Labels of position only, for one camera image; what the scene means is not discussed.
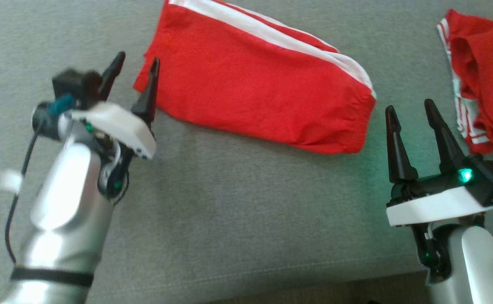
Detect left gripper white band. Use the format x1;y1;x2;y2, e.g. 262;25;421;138
71;52;161;201

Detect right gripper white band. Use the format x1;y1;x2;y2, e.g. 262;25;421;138
384;99;493;282

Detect red jersey with white trim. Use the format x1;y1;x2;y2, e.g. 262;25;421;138
436;9;493;155

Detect red shorts with white stripe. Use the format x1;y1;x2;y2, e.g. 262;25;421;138
133;0;377;155

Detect grey sofa seat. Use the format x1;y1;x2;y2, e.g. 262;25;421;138
0;0;493;304

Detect white cable label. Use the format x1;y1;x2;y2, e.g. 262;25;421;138
0;169;24;195

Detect black cable with teal plug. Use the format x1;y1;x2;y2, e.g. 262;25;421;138
5;95;76;265

